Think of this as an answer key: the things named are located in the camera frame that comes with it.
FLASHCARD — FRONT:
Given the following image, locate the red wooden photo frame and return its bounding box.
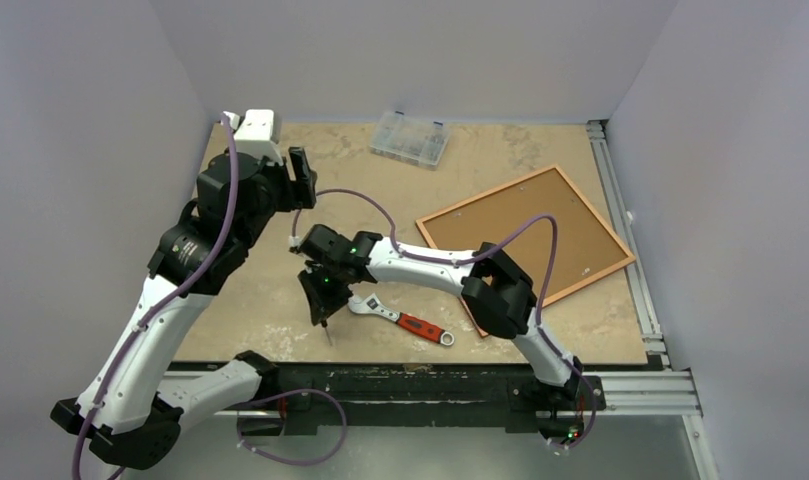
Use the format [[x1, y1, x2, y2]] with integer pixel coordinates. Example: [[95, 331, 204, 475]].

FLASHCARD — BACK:
[[404, 166, 641, 351]]

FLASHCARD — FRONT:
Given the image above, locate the yellow handled screwdriver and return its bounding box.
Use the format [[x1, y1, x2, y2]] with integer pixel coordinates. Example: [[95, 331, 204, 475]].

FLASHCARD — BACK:
[[320, 320, 333, 347]]

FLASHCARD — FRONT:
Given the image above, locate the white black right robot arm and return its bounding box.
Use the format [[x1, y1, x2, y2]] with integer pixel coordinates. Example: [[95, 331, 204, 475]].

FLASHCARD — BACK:
[[290, 224, 582, 407]]

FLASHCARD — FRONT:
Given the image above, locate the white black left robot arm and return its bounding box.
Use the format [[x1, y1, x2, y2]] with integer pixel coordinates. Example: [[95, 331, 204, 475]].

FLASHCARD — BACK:
[[51, 147, 317, 470]]

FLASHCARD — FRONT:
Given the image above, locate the clear plastic organizer box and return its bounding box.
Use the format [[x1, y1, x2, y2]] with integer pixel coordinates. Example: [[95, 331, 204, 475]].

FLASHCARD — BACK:
[[369, 111, 451, 170]]

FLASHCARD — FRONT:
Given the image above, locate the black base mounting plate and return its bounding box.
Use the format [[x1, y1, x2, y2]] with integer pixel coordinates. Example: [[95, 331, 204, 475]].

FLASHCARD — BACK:
[[227, 362, 606, 444]]

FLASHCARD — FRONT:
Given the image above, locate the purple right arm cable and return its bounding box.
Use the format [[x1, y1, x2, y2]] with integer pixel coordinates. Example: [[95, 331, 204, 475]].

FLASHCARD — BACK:
[[289, 188, 599, 453]]

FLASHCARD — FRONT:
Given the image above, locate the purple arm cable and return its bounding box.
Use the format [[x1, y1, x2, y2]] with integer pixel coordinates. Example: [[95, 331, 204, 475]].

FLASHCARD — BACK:
[[71, 112, 348, 480], [289, 188, 599, 453]]

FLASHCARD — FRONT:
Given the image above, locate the red handled adjustable wrench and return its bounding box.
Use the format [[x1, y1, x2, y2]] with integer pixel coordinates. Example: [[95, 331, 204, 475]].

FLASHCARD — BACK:
[[347, 293, 455, 347]]

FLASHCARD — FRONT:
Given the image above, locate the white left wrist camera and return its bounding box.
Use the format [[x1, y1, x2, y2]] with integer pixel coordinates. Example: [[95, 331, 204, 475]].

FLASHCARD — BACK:
[[234, 109, 283, 165]]

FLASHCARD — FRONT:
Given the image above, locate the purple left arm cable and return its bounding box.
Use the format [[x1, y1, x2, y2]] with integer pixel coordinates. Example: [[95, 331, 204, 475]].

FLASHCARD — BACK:
[[71, 112, 348, 480]]

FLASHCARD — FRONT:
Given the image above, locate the aluminium right side rail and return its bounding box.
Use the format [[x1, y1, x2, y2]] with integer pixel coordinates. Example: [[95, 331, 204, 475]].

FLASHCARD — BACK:
[[586, 120, 671, 369]]

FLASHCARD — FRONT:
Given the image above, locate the aluminium rail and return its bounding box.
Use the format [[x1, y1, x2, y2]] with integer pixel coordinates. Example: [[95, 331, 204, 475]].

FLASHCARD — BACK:
[[115, 369, 703, 419], [586, 120, 671, 369]]

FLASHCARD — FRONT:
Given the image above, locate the aluminium front rail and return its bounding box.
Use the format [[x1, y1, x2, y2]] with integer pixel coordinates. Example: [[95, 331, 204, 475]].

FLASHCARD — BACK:
[[115, 369, 703, 419]]

